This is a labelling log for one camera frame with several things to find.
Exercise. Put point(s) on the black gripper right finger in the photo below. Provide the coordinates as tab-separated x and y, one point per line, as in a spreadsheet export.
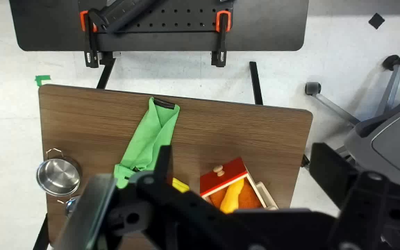
370	218

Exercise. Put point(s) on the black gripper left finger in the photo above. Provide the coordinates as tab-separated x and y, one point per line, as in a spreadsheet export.
106	214

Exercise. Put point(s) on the black pegboard robot base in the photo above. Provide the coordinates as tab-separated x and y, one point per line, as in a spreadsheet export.
172	25

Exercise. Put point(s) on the small steel pot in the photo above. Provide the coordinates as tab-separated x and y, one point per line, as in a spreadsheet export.
59	173

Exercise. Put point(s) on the small yellow toy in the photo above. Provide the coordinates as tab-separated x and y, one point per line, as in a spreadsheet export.
180	184

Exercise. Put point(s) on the grey office chair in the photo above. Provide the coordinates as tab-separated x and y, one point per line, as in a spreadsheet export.
373	143

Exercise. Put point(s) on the wooden box with red drawer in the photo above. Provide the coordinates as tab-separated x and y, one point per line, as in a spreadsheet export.
255	194

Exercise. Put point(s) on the green cloth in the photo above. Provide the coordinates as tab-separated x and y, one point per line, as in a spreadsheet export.
155	129

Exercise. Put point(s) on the yellow plush toy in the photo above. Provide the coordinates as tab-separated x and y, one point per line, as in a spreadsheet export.
231	198

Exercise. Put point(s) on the brown folding table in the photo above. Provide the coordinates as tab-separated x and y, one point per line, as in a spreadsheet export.
95	126

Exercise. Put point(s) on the left orange black clamp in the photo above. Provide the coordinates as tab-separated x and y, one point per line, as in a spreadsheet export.
90	29

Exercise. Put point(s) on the orange black clamp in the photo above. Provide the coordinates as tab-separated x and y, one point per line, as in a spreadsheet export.
90	29
223	26

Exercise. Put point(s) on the right orange black clamp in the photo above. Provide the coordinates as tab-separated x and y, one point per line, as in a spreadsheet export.
223	26

